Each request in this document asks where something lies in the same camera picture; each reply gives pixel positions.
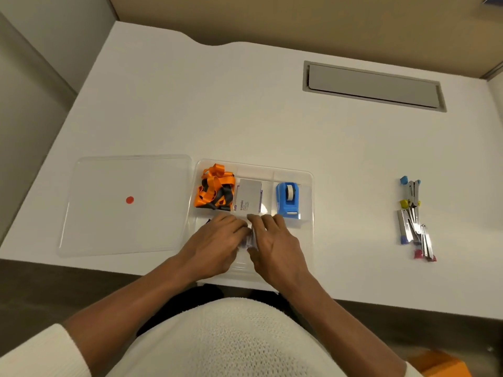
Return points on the person's left hand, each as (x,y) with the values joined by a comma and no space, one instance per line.
(210,247)

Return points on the person's right hand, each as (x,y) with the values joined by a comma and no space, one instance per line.
(277,255)

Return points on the person's left fingers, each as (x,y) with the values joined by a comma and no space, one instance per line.
(232,226)

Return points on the person's right middle finger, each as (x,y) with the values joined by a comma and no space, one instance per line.
(268,222)

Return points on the small clear packet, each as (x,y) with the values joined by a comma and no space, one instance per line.
(250,240)

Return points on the person's left forearm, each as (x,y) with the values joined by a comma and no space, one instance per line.
(129,310)

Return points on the person's right forearm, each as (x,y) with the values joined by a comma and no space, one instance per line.
(345,329)

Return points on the blue tape dispenser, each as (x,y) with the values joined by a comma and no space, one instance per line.
(288,202)

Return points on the grey cardboard box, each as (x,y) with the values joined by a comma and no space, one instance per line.
(248,196)

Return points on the clear plastic organizer tray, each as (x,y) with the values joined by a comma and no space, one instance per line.
(304,239)

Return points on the black trousers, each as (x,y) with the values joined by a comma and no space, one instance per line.
(180,308)

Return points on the clear plastic lid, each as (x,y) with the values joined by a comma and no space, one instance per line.
(118,227)

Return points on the white knit sweater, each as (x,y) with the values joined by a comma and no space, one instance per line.
(224,341)

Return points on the dark blue mini stapler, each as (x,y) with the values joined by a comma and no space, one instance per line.
(404,227)

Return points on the orange object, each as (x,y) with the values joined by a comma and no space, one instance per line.
(440,365)

